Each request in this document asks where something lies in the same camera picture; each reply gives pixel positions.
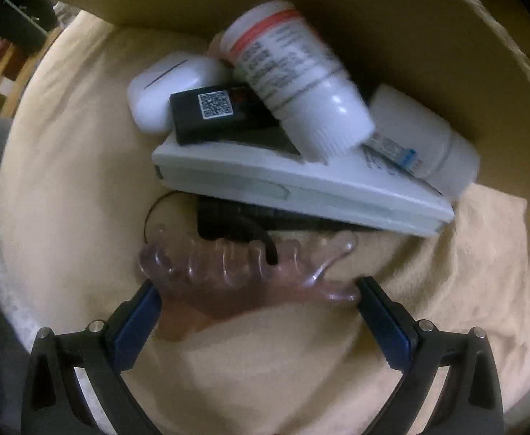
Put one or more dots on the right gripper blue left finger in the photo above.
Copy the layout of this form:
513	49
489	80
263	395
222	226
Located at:
53	402

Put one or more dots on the black device with QR label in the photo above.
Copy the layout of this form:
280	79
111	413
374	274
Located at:
232	112

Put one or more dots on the black gadget with cord loop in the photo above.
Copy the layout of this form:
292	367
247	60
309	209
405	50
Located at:
230	237

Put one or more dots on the white earbuds case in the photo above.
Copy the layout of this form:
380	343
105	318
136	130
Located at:
148	94

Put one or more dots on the white bottle with blue label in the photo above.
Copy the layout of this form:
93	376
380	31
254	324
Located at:
421	142

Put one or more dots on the beige bed sheet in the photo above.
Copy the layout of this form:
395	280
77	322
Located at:
77	190

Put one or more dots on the white rectangular device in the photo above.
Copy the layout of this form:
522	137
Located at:
361	188

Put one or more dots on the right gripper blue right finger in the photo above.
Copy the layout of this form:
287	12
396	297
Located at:
470	401

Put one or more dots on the translucent pink hair claw clip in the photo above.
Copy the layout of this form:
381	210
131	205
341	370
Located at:
203	283

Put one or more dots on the brown cardboard box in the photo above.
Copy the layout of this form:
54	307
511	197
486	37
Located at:
469	60

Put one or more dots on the white bottle with red band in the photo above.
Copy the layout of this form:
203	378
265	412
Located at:
299	79

